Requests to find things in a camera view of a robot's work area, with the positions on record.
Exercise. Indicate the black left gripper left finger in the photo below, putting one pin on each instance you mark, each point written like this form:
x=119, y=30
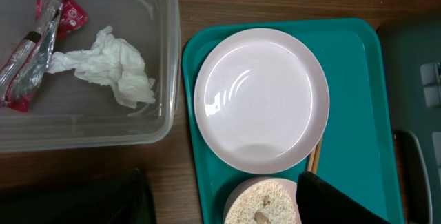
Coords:
x=125, y=198

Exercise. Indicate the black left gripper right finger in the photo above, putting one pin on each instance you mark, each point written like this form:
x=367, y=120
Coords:
x=320, y=202

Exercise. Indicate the white bowl with rice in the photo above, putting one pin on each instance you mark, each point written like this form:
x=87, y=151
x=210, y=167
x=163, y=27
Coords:
x=263, y=200

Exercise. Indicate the white tissue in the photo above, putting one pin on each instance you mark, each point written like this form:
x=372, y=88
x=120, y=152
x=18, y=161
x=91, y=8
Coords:
x=110, y=62

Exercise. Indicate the red snack wrapper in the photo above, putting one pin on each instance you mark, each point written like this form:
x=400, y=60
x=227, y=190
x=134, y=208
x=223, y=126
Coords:
x=22, y=74

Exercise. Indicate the clear plastic waste bin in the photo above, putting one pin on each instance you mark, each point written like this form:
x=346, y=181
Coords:
x=68, y=112

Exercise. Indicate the grey dishwasher rack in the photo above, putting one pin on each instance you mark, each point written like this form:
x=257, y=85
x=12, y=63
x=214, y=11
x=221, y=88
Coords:
x=411, y=57

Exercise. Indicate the wooden chopstick right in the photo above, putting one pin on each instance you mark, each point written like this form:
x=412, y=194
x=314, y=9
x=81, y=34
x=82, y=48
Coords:
x=316, y=159

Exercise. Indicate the wooden chopstick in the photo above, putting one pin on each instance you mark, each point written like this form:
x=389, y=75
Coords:
x=310, y=160
x=316, y=159

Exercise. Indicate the wooden chopstick left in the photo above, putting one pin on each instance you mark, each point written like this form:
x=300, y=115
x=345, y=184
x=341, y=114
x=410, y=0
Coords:
x=310, y=160

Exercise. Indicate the teal plastic tray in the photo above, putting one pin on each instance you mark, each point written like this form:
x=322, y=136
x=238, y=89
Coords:
x=357, y=155

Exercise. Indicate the large white plate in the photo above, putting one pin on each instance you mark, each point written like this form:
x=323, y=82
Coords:
x=261, y=101

